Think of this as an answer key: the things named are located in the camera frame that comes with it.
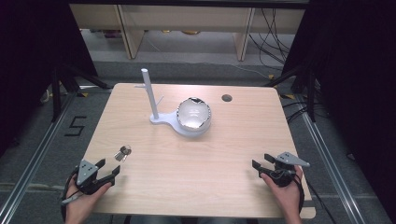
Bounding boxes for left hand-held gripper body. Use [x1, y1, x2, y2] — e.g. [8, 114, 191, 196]
[73, 159, 108, 196]

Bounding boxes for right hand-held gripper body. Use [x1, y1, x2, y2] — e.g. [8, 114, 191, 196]
[264, 151, 311, 189]

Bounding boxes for bunch of silver keys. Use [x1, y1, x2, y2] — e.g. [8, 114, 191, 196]
[113, 145, 133, 163]

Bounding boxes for person's left hand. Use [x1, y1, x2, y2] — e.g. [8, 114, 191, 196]
[64, 174, 113, 224]

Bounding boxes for person's right hand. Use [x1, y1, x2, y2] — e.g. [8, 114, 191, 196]
[260, 165, 304, 224]

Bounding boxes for white stand with pole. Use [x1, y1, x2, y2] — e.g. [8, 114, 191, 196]
[134, 67, 213, 139]

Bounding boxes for black metal stand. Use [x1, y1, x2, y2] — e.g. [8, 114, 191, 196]
[263, 64, 319, 123]
[50, 63, 112, 123]

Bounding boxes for white bowl with silver rim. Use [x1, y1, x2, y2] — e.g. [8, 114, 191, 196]
[176, 96, 213, 132]

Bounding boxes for light wooden furniture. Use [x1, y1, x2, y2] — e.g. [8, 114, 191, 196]
[68, 4, 306, 63]

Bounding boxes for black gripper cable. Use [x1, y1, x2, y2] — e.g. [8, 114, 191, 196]
[60, 165, 81, 222]
[292, 172, 306, 215]

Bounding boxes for grey cable plug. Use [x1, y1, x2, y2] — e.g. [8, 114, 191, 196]
[61, 195, 84, 206]

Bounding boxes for aluminium floor rail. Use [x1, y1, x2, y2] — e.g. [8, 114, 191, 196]
[0, 91, 79, 224]
[298, 92, 369, 224]

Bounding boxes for thin black floor cable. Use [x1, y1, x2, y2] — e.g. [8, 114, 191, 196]
[306, 183, 339, 224]

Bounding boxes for black floor cables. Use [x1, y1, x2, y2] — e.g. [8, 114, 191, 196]
[280, 98, 316, 124]

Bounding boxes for white floor cable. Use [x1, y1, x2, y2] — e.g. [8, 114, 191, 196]
[231, 63, 273, 79]

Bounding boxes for bundle of black cables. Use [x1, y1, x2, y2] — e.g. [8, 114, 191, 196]
[247, 7, 296, 69]

